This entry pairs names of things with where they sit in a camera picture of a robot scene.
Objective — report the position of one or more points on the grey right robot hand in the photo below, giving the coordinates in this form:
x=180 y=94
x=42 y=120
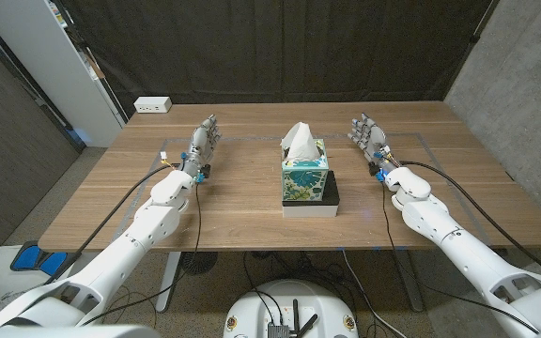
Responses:
x=374 y=141

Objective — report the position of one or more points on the blue wrist connector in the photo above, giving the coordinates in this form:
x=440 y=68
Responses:
x=200 y=178
x=381 y=175

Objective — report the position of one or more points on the white power strip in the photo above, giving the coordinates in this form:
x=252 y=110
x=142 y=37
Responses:
x=152 y=104

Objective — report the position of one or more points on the black box with white base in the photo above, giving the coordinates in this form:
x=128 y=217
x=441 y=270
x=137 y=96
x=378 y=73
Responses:
x=310 y=211

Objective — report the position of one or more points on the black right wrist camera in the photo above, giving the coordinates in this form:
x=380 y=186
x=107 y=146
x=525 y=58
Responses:
x=373 y=169

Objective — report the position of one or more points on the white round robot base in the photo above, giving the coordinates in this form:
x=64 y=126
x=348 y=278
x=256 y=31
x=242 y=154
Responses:
x=251 y=305

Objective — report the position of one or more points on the black backdrop stand pole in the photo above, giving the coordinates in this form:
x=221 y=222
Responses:
x=474 y=38

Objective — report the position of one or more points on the teal leaf-print tissue box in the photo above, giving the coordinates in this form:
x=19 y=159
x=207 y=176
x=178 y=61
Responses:
x=305 y=183

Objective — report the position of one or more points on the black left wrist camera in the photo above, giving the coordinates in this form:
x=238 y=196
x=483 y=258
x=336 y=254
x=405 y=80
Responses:
x=205 y=171

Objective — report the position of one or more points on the blue left wrist connector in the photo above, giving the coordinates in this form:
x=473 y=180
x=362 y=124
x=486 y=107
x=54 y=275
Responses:
x=200 y=178

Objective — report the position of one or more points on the black round ribbed disc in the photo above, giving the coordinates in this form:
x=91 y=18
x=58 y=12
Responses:
x=202 y=264

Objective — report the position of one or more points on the black antenna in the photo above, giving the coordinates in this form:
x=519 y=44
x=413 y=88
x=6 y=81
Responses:
x=295 y=314
x=309 y=325

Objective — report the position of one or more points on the white tissue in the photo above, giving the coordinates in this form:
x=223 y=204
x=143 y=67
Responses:
x=301 y=141

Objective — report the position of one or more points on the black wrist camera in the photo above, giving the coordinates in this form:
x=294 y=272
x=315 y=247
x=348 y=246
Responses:
x=373 y=169
x=205 y=171

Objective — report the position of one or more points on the blue right wrist connector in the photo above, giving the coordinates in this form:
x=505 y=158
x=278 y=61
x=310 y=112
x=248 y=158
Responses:
x=381 y=175

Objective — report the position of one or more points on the black curtain backdrop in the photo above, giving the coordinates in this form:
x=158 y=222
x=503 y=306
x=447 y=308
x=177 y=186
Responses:
x=275 y=47

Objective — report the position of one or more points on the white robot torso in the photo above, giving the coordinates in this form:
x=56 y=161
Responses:
x=64 y=332

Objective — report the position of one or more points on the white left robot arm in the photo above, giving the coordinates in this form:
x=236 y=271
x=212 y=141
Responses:
x=125 y=249

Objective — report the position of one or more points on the blue and black foot pedal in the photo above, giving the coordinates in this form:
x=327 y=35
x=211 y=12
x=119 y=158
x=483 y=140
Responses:
x=28 y=258

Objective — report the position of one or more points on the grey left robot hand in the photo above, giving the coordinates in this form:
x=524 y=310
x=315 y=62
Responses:
x=201 y=141

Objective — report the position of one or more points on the white table leg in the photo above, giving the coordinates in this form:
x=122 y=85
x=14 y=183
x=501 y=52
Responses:
x=167 y=281
x=411 y=286

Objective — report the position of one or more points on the black electronics box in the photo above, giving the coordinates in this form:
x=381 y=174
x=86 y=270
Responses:
x=278 y=331

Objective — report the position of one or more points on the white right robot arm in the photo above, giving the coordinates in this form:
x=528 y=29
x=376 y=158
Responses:
x=463 y=249

